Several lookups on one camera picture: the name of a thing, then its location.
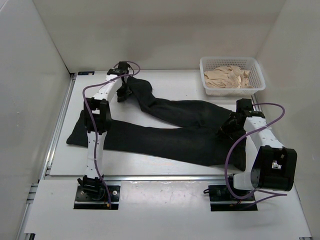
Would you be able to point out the aluminium front rail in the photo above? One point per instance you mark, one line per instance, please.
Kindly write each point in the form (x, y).
(140, 178)

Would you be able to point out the blue corner label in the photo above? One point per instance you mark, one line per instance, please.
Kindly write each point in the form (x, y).
(86, 73)

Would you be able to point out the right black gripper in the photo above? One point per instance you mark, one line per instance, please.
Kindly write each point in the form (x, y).
(224, 130)

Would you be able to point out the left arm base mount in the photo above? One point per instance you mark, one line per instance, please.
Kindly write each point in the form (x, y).
(92, 194)

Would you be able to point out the black trousers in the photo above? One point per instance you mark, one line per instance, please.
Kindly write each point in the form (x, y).
(195, 139)

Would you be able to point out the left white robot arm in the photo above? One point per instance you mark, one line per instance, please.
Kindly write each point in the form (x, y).
(97, 122)

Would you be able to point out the white plastic basket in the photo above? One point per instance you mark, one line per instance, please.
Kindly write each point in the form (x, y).
(256, 78)

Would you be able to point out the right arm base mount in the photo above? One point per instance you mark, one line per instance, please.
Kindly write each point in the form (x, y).
(221, 200)

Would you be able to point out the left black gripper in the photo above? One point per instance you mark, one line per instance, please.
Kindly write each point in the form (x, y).
(125, 94)

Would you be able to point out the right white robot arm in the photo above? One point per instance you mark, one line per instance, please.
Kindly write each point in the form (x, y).
(274, 166)

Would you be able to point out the beige trousers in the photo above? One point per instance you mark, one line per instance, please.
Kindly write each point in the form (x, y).
(227, 77)

